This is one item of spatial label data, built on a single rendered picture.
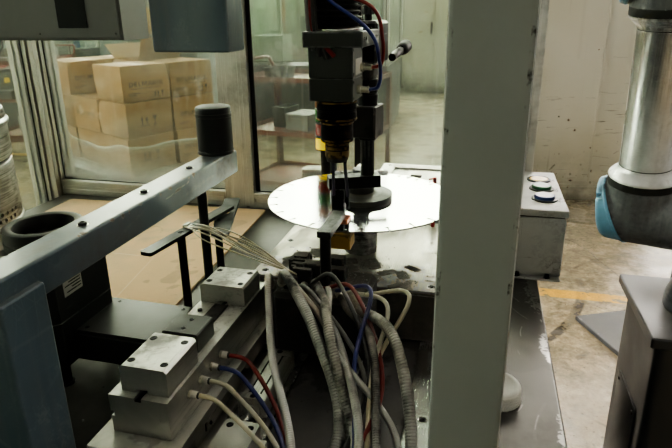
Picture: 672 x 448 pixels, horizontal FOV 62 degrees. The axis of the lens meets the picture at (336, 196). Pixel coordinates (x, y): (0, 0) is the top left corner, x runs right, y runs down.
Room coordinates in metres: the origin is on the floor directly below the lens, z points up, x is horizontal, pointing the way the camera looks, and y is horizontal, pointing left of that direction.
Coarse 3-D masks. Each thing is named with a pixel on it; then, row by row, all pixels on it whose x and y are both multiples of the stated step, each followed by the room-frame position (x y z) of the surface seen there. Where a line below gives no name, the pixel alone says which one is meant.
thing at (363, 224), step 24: (288, 192) 0.98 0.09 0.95; (312, 192) 0.98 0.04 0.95; (408, 192) 0.97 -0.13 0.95; (432, 192) 0.97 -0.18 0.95; (288, 216) 0.86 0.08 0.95; (312, 216) 0.85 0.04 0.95; (360, 216) 0.85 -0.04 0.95; (384, 216) 0.85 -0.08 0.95; (408, 216) 0.85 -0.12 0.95; (432, 216) 0.85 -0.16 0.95
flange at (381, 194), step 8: (352, 192) 0.93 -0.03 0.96; (360, 192) 0.93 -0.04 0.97; (368, 192) 0.93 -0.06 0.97; (376, 192) 0.94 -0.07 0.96; (384, 192) 0.94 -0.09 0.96; (352, 200) 0.90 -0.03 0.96; (360, 200) 0.90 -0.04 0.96; (368, 200) 0.90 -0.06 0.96; (376, 200) 0.90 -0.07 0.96; (384, 200) 0.91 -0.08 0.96
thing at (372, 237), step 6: (360, 234) 0.92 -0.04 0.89; (366, 234) 0.92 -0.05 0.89; (372, 234) 0.93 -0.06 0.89; (360, 240) 0.92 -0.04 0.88; (366, 240) 0.92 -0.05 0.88; (372, 240) 0.93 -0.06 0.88; (354, 246) 0.92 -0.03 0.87; (360, 246) 0.92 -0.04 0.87; (366, 246) 0.92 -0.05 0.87; (372, 246) 0.93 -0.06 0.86; (348, 252) 0.93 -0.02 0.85; (354, 252) 0.92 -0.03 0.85; (360, 252) 0.92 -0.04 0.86; (366, 252) 0.92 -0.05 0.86; (372, 252) 0.93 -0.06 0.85
